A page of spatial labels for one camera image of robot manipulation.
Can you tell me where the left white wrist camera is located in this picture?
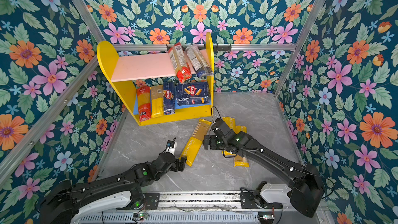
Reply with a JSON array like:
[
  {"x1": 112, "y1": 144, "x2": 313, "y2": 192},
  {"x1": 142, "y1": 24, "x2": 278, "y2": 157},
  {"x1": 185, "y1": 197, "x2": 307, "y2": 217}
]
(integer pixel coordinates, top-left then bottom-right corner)
[{"x1": 165, "y1": 138, "x2": 177, "y2": 155}]

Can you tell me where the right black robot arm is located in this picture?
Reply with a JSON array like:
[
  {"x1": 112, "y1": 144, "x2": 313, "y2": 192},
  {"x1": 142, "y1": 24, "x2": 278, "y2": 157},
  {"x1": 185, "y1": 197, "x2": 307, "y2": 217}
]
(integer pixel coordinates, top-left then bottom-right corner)
[{"x1": 203, "y1": 118, "x2": 325, "y2": 218}]

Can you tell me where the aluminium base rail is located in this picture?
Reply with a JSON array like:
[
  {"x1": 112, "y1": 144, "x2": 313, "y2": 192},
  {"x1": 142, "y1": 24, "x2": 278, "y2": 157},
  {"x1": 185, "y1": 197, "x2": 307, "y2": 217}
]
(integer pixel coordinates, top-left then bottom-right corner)
[{"x1": 71, "y1": 189, "x2": 324, "y2": 214}]

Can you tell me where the clear blue white spaghetti bag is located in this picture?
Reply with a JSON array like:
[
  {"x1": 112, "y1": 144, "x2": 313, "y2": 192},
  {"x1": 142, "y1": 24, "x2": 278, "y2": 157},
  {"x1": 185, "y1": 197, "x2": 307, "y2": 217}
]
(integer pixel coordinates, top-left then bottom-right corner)
[{"x1": 186, "y1": 45, "x2": 213, "y2": 78}]

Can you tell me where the black bracket on back rail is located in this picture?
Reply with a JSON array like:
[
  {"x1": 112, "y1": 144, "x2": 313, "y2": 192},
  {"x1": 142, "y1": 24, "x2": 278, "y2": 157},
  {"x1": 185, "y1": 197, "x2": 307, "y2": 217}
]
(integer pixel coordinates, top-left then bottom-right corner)
[{"x1": 166, "y1": 44, "x2": 232, "y2": 52}]

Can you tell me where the yellow shelf unit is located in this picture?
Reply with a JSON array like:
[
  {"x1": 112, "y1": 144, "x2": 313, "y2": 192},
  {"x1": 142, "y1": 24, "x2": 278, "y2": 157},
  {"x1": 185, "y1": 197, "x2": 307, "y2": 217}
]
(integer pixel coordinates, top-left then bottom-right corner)
[{"x1": 96, "y1": 40, "x2": 214, "y2": 127}]

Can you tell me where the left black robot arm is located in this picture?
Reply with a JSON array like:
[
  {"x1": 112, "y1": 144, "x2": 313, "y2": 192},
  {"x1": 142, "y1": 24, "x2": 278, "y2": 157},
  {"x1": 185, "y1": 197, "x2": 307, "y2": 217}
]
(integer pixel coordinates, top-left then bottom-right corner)
[{"x1": 39, "y1": 152, "x2": 187, "y2": 224}]

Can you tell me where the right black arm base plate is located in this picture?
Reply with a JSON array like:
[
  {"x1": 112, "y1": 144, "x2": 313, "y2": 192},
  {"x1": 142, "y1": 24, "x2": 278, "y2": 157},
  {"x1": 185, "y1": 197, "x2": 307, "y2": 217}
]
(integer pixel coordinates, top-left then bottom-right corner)
[{"x1": 240, "y1": 188, "x2": 283, "y2": 209}]

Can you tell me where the white vented cable duct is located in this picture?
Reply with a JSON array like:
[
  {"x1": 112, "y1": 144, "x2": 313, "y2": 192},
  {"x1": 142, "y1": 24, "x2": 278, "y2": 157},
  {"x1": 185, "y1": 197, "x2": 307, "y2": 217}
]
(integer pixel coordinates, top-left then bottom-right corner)
[{"x1": 76, "y1": 212, "x2": 260, "y2": 224}]

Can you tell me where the blue Barilla spaghetti box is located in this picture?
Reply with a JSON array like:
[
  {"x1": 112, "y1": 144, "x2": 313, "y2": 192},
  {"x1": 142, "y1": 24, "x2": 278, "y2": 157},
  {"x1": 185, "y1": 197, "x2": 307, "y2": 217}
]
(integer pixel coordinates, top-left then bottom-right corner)
[{"x1": 163, "y1": 82, "x2": 175, "y2": 115}]

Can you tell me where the yellow spaghetti bag with barcode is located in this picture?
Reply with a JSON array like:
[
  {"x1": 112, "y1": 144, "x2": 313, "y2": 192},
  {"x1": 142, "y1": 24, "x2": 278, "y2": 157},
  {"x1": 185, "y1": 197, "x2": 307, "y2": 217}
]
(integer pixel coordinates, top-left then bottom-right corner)
[{"x1": 150, "y1": 85, "x2": 164, "y2": 118}]

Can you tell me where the red ended spaghetti bag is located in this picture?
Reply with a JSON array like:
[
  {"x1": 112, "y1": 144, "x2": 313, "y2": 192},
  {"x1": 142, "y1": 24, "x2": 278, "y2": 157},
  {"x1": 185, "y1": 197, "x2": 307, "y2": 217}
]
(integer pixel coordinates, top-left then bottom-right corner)
[{"x1": 168, "y1": 43, "x2": 192, "y2": 84}]

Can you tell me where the blue Barilla rigatoni bag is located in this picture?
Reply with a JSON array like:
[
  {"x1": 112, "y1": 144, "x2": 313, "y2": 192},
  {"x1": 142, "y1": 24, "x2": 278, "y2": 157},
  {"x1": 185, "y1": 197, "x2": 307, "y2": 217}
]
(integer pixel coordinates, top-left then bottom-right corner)
[{"x1": 175, "y1": 82, "x2": 211, "y2": 106}]

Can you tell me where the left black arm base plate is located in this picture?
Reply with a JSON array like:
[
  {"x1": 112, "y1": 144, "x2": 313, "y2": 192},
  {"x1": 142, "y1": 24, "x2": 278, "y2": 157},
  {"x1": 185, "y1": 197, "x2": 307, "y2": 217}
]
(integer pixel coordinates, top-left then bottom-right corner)
[{"x1": 133, "y1": 193, "x2": 161, "y2": 211}]

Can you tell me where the yellow pastatime bag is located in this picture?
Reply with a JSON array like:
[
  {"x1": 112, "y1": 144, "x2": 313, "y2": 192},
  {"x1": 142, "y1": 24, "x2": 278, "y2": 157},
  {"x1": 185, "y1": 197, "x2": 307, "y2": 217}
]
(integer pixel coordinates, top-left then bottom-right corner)
[
  {"x1": 234, "y1": 125, "x2": 250, "y2": 168},
  {"x1": 180, "y1": 119, "x2": 211, "y2": 167},
  {"x1": 222, "y1": 117, "x2": 236, "y2": 158}
]

